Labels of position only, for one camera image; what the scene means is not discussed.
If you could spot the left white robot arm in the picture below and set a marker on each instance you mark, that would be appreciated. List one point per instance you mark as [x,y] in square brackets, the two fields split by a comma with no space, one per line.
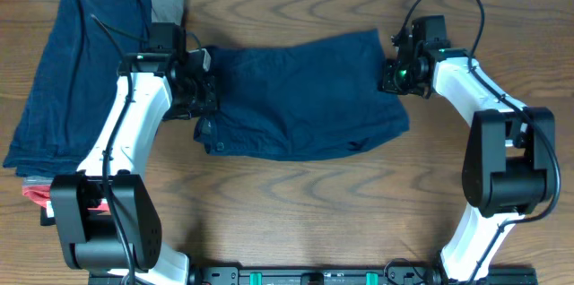
[106,222]

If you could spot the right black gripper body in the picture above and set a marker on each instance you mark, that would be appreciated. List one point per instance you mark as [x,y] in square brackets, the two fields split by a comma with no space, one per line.
[397,78]

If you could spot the navy blue shorts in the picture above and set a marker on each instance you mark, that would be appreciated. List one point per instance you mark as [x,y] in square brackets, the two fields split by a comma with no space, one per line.
[315,101]

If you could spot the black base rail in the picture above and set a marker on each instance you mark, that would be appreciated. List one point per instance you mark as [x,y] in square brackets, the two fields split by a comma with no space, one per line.
[396,274]

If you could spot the folded navy jeans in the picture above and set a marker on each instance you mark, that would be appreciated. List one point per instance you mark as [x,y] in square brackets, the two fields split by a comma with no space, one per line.
[76,79]

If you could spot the folded grey garment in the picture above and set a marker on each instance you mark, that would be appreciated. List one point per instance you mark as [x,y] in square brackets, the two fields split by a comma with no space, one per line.
[168,2]

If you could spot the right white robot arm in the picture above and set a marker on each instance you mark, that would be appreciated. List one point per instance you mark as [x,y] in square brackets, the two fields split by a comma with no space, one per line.
[510,165]

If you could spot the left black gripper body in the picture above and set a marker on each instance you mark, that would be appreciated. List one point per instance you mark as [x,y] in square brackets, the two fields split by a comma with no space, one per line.
[209,94]

